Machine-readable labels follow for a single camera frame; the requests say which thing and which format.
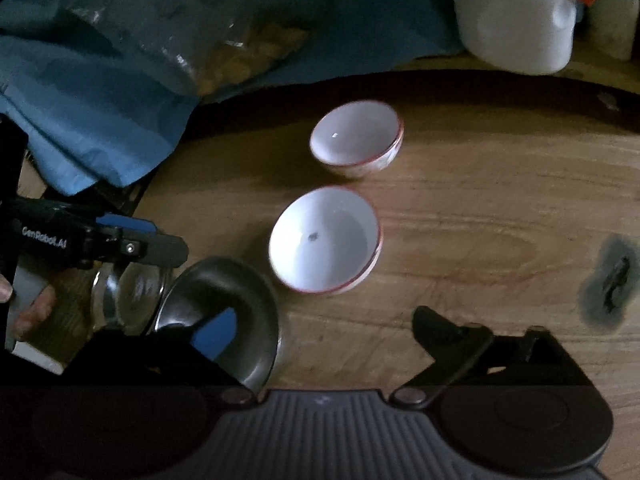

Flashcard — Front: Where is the person's left hand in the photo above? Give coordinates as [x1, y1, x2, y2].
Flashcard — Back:
[0, 275, 58, 341]

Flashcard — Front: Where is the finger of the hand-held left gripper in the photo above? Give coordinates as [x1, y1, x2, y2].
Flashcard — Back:
[120, 234, 188, 268]
[97, 212, 157, 235]

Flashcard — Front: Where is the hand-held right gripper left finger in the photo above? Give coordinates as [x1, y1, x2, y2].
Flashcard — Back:
[65, 307, 261, 406]

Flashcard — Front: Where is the white thermos cup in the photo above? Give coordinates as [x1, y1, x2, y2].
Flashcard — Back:
[585, 0, 640, 61]

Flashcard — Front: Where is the white bowl red rim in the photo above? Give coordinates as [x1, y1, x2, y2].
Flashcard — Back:
[268, 186, 383, 295]
[308, 101, 405, 181]

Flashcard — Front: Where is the white jug blue lid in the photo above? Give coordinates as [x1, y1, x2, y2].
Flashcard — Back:
[447, 0, 598, 76]

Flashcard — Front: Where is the blue hanging cloth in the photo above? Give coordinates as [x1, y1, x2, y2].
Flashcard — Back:
[0, 0, 466, 196]

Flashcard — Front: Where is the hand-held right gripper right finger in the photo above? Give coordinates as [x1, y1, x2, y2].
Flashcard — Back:
[389, 306, 598, 407]

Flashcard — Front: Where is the clear plastic snack bag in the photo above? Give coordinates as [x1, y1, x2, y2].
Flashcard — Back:
[65, 0, 313, 98]

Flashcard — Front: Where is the wooden desk shelf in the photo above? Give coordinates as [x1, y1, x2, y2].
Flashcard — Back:
[390, 55, 640, 136]

